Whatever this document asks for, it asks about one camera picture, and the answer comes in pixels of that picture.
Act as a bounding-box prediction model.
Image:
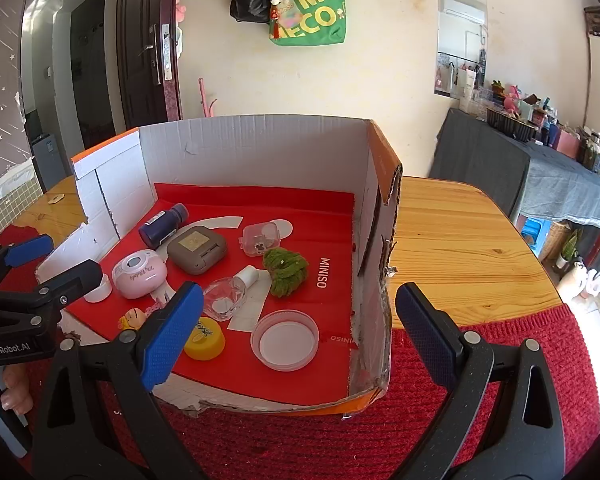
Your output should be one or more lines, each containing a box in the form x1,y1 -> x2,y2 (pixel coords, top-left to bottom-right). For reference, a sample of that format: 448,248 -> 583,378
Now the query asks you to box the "orange cardboard box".
35,117 -> 403,417

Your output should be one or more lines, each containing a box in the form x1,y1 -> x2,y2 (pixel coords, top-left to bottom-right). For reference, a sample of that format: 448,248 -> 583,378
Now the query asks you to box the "dark brown door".
115,0 -> 181,131

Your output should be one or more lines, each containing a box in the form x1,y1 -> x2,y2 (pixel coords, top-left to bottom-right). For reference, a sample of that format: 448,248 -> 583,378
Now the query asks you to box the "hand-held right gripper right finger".
395,281 -> 567,480

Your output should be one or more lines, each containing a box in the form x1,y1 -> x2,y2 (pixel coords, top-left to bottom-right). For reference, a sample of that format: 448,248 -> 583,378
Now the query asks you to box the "red tassel charm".
270,4 -> 301,41

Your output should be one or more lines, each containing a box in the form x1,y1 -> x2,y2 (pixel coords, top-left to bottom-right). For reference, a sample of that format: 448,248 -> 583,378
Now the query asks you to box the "clear glass perfume bottle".
202,265 -> 260,322

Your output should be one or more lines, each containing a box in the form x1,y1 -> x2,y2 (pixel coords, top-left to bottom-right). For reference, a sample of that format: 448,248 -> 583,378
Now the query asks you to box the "grey-brown case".
166,226 -> 228,276

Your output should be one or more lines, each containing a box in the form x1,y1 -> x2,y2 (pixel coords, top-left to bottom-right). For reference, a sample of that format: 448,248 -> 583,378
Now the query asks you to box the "yellow cap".
184,317 -> 226,361

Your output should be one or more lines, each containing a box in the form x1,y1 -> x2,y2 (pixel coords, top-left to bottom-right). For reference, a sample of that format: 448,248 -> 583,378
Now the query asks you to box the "red knitted blanket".
0,224 -> 600,480

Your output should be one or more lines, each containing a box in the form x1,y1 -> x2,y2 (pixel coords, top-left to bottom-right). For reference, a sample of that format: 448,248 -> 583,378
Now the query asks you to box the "yellow cartoon figurine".
118,309 -> 147,332

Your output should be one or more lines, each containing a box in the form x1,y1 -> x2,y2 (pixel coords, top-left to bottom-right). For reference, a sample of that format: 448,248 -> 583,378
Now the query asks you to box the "grey cloth side table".
428,107 -> 600,231

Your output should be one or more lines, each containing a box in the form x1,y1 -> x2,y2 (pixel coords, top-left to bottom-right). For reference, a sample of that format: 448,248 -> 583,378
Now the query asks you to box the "green plush toy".
261,247 -> 311,298

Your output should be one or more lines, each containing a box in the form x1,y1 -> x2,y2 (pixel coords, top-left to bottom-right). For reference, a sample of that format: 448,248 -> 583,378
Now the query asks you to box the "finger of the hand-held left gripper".
0,258 -> 104,333
0,233 -> 55,288

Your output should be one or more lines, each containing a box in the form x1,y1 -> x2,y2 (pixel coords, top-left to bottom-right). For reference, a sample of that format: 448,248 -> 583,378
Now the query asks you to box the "pink rack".
198,77 -> 218,118

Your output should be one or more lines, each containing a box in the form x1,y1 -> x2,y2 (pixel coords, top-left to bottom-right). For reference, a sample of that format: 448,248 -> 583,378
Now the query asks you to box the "row of toiletries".
485,79 -> 600,181

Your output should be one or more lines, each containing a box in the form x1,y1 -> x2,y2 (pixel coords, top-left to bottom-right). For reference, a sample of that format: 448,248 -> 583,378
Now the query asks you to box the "purple ink bottle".
138,203 -> 188,249

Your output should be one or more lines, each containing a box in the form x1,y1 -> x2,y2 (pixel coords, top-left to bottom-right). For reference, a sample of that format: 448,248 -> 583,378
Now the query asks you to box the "white bottle cap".
84,280 -> 113,303

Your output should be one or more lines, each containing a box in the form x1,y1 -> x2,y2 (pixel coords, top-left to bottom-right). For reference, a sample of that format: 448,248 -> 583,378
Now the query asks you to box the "pink round device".
111,249 -> 169,300

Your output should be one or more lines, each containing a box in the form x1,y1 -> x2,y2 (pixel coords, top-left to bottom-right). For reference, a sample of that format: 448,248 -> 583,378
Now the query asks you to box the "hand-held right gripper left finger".
31,281 -> 206,480

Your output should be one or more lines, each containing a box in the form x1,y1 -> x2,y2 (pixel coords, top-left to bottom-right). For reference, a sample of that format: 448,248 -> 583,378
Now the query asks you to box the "blue stool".
520,217 -> 551,247

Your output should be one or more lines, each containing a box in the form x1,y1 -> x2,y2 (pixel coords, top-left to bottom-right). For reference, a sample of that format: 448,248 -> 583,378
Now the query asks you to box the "small clear plastic box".
241,221 -> 284,257

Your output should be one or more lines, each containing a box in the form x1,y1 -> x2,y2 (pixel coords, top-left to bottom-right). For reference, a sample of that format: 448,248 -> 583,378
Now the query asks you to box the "translucent round lid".
250,310 -> 320,372

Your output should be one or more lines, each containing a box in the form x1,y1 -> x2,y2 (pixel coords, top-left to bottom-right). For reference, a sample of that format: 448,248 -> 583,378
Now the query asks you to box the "wall mirror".
434,0 -> 488,97

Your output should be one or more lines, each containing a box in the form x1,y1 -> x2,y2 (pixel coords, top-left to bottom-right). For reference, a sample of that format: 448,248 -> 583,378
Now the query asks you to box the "grey cabinet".
30,132 -> 68,191

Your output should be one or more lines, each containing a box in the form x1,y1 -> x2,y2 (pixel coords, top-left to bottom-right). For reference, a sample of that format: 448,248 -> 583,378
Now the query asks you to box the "wicker basket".
542,220 -> 573,261

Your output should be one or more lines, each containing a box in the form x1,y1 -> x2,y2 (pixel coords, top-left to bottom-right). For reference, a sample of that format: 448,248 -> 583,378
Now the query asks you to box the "person's left hand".
0,361 -> 36,416

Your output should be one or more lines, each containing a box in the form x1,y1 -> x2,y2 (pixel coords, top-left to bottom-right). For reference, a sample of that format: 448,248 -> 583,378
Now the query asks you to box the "green tote bag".
268,0 -> 347,47

